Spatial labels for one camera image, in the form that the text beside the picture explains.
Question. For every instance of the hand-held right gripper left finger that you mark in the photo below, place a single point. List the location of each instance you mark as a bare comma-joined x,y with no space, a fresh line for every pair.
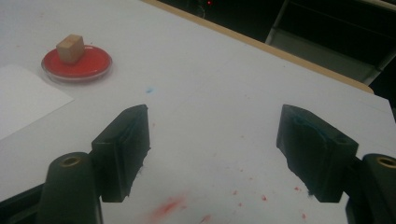
123,155

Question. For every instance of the round red ink pad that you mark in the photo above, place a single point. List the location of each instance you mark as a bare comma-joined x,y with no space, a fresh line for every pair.
88,67

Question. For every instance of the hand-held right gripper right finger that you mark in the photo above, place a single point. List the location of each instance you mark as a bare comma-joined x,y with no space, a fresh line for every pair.
314,155

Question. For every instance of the wooden stamp block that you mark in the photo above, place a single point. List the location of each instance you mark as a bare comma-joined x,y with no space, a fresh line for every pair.
71,48

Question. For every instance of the white paper sheet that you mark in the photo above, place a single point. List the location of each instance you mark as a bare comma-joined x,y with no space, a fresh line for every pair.
23,98

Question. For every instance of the grey metal shelf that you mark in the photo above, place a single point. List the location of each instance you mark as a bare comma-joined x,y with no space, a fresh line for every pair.
330,46

